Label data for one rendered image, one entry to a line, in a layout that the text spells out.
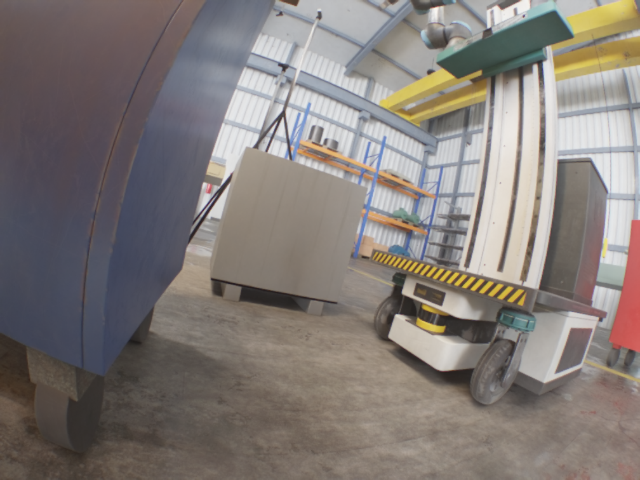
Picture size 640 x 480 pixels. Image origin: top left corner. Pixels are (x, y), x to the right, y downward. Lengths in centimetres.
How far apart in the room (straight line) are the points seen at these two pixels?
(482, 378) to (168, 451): 65
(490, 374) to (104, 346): 72
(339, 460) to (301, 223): 85
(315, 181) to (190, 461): 98
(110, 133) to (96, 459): 34
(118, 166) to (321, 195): 97
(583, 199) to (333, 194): 96
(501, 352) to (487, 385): 9
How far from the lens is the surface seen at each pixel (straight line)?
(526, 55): 137
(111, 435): 43
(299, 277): 112
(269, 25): 1127
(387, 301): 106
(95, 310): 23
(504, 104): 140
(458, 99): 1031
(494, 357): 75
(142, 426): 45
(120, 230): 22
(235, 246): 105
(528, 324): 76
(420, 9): 156
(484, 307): 85
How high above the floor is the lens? 31
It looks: level
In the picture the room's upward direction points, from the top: 15 degrees clockwise
